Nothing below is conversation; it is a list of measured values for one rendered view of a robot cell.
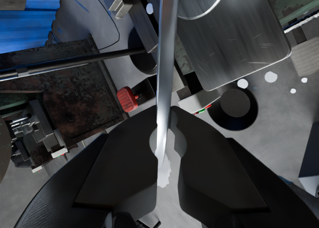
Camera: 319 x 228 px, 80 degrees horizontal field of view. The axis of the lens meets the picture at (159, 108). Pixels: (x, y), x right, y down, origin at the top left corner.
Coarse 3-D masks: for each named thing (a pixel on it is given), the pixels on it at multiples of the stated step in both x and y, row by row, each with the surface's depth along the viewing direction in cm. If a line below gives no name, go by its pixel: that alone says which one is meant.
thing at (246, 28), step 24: (192, 0) 30; (216, 0) 27; (240, 0) 26; (264, 0) 24; (192, 24) 32; (216, 24) 29; (240, 24) 27; (264, 24) 25; (192, 48) 33; (216, 48) 30; (240, 48) 28; (264, 48) 26; (288, 48) 24; (216, 72) 32; (240, 72) 29
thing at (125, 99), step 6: (120, 90) 54; (126, 90) 53; (120, 96) 55; (126, 96) 53; (132, 96) 53; (120, 102) 57; (126, 102) 54; (132, 102) 53; (126, 108) 55; (132, 108) 53
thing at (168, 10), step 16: (160, 0) 17; (176, 0) 9; (160, 16) 9; (176, 16) 9; (160, 32) 9; (176, 32) 9; (160, 48) 9; (160, 64) 10; (160, 80) 10; (160, 96) 10; (160, 112) 11; (160, 128) 12; (160, 144) 13; (160, 160) 15
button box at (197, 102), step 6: (204, 90) 58; (216, 90) 63; (192, 96) 55; (198, 96) 56; (204, 96) 57; (210, 96) 59; (216, 96) 62; (180, 102) 59; (186, 102) 57; (192, 102) 56; (198, 102) 55; (204, 102) 56; (210, 102) 58; (186, 108) 58; (192, 108) 57; (198, 108) 55
